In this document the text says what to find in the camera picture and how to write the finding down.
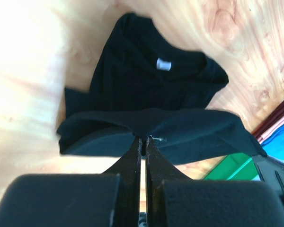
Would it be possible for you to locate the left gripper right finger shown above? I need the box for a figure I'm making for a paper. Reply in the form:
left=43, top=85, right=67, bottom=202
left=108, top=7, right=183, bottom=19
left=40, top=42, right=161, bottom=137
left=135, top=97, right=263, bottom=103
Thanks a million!
left=145, top=138, right=284, bottom=227

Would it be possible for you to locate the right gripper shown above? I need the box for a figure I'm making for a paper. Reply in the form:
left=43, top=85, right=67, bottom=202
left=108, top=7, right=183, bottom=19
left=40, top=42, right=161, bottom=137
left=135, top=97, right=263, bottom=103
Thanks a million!
left=252, top=155, right=284, bottom=207

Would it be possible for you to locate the green plastic tray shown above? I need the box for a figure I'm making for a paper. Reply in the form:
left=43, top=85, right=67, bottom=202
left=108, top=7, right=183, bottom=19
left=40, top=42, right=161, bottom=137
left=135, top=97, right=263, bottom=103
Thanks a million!
left=204, top=153, right=258, bottom=180

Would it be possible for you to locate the pink folded t-shirt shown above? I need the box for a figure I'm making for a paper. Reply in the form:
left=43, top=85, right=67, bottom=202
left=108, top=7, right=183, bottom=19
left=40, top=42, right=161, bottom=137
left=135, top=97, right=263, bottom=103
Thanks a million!
left=258, top=116, right=284, bottom=144

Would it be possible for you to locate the blue folded t-shirt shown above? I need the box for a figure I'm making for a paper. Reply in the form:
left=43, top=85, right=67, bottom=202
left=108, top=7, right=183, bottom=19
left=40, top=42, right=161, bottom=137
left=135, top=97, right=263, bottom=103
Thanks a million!
left=261, top=124, right=284, bottom=160

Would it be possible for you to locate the dark red folded t-shirt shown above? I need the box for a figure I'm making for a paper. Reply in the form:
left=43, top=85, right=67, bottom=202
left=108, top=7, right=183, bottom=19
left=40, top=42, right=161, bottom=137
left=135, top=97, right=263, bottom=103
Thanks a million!
left=252, top=101, right=284, bottom=139

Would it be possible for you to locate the black t-shirt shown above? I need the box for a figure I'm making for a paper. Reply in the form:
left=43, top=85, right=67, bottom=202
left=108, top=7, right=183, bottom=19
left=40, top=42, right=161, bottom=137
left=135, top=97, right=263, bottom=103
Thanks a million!
left=57, top=13, right=266, bottom=165

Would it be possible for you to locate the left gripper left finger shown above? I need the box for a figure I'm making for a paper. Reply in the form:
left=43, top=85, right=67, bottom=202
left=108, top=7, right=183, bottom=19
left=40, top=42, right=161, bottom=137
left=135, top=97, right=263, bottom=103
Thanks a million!
left=0, top=138, right=142, bottom=227

